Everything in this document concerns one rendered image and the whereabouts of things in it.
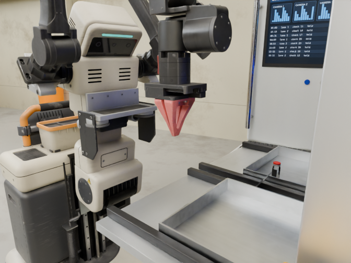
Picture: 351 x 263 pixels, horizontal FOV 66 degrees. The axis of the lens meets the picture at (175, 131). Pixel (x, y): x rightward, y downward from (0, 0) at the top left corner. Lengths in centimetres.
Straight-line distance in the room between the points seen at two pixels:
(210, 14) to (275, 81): 94
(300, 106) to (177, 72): 93
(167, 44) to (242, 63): 350
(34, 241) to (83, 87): 71
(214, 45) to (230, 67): 358
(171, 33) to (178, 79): 8
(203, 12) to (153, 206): 43
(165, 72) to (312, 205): 31
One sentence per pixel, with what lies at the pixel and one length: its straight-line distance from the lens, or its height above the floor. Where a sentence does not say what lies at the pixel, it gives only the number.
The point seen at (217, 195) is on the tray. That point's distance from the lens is 70.
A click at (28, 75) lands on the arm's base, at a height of 117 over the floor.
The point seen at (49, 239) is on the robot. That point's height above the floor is 44.
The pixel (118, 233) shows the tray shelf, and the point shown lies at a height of 88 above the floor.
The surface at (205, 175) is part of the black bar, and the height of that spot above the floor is 90.
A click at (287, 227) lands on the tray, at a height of 88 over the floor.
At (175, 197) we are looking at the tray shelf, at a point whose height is 88.
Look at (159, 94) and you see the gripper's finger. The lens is 49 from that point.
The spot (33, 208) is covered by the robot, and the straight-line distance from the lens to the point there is 130.
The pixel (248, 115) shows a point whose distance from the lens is 134.
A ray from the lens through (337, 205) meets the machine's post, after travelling 29.
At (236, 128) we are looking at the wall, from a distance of 410.
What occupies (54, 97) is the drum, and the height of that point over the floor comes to 51.
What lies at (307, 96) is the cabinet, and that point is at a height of 105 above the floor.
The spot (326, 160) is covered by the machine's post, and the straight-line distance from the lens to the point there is 28.
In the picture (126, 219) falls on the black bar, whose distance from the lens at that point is 59.
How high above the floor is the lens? 122
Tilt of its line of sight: 16 degrees down
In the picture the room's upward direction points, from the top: straight up
